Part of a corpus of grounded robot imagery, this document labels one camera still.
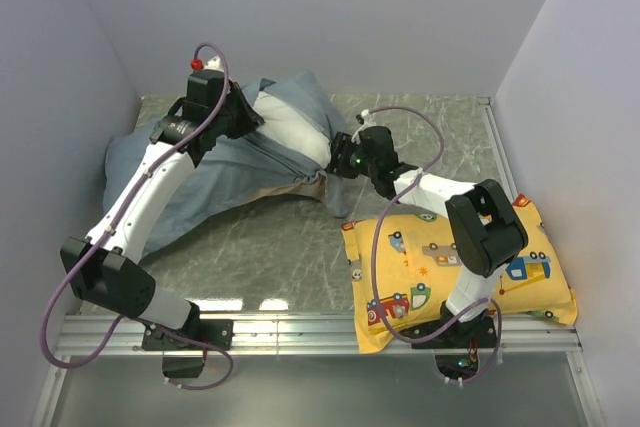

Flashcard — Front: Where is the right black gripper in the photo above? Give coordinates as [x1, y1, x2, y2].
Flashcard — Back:
[312, 133, 378, 181]

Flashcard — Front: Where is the white pillow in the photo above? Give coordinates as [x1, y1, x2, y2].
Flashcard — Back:
[253, 92, 331, 167]

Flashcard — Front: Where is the blue plaid pillowcase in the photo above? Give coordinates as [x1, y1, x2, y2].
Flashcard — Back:
[103, 71, 349, 258]

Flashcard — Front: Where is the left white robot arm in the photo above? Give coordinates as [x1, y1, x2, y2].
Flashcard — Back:
[61, 69, 263, 349]

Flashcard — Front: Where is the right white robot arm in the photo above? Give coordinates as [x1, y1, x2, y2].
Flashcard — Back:
[327, 126, 528, 347]

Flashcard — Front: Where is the yellow cartoon vehicle pillow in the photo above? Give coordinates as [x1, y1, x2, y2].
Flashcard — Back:
[342, 195, 578, 354]

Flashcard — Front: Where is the black box under left base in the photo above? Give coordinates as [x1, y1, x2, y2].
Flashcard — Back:
[161, 356, 205, 380]

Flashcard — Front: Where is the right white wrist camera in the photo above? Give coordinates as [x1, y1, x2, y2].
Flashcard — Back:
[351, 109, 377, 144]

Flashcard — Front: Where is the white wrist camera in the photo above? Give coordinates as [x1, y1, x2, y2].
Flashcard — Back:
[190, 55, 226, 73]
[351, 109, 377, 144]

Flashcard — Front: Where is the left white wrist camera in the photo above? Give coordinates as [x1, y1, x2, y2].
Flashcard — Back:
[190, 55, 226, 73]

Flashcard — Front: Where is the aluminium right side rail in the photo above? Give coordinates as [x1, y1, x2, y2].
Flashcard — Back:
[477, 97, 519, 201]

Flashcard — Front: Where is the aluminium rail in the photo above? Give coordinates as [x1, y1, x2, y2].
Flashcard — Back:
[53, 312, 582, 358]
[477, 97, 519, 201]

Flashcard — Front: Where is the aluminium front rail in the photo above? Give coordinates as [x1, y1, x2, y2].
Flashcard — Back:
[53, 312, 582, 358]

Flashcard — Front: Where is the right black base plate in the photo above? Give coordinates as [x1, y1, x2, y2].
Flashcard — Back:
[402, 311, 498, 350]

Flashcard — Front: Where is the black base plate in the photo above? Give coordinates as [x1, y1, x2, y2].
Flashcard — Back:
[402, 311, 498, 350]
[141, 319, 234, 352]

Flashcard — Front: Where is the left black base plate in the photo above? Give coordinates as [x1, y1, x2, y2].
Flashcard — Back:
[141, 319, 234, 352]

